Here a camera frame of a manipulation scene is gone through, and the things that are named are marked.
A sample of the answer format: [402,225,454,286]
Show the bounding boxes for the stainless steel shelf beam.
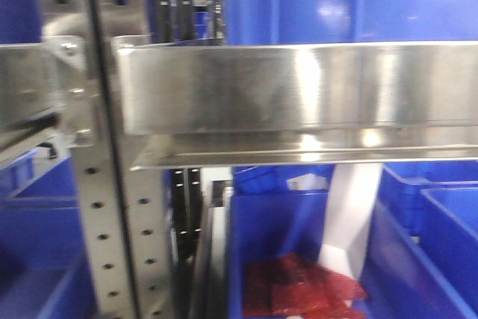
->
[111,35,477,170]

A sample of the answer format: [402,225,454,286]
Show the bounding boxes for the perforated steel shelf upright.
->
[41,0,176,318]

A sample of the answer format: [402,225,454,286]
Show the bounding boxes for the large blue bin upper shelf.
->
[223,0,477,45]

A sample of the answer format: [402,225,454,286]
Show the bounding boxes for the blue bin with red bag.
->
[226,164,468,319]

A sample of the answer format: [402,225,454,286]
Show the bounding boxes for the white paper sheet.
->
[318,163,383,279]

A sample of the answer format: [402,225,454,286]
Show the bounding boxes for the black perforated rear uprights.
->
[155,0,195,43]

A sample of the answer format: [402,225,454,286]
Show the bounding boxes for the red mesh bag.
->
[242,253,367,318]

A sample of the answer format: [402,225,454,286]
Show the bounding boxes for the blue bin at right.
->
[379,161,477,310]

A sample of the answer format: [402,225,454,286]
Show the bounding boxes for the blue bin at lower left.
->
[1,146,96,318]

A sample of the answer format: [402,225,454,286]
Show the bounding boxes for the steel corner bracket with bolts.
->
[45,35,96,148]

